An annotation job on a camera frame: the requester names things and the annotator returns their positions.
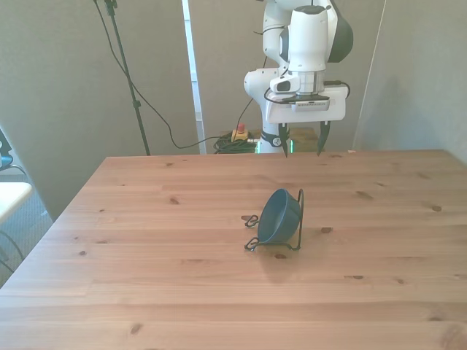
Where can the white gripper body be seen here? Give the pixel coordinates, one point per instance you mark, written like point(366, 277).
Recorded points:
point(339, 105)

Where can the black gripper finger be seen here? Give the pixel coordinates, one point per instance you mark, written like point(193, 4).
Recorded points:
point(323, 138)
point(284, 140)

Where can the white side table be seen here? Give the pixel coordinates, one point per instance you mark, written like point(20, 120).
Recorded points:
point(12, 198)

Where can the blue and black device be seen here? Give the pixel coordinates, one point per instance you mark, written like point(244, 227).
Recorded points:
point(3, 149)

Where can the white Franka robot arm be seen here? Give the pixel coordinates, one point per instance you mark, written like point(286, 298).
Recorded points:
point(306, 36)

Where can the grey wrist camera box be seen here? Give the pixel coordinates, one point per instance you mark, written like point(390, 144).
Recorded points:
point(310, 106)

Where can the black tripod camera stand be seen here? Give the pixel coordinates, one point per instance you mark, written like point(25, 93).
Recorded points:
point(126, 73)

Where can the white vertical frame post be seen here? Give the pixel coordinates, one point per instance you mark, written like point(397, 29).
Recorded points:
point(193, 73)

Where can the yellow emergency stop button box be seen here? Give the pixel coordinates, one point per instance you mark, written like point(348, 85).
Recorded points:
point(239, 134)

